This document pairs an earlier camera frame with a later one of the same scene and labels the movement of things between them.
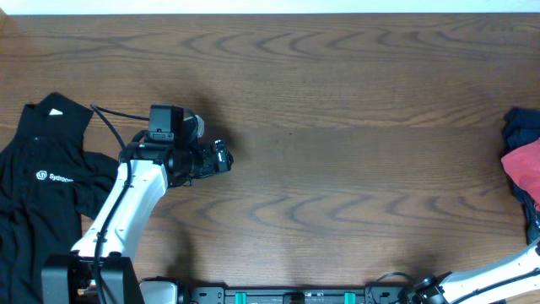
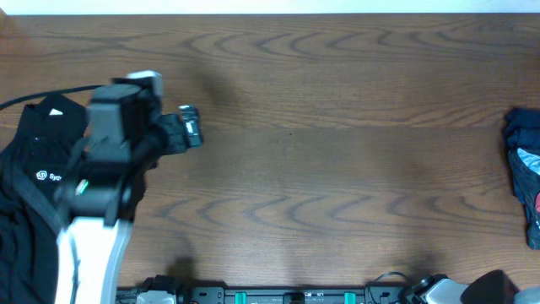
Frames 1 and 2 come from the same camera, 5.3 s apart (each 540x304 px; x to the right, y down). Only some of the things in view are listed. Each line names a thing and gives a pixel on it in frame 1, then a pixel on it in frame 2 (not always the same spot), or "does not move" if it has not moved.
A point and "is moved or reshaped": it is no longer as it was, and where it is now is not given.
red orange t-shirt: (523, 165) is moved or reshaped
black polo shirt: (48, 181) does not move
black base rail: (369, 295) does not move
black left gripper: (208, 167) -> (175, 143)
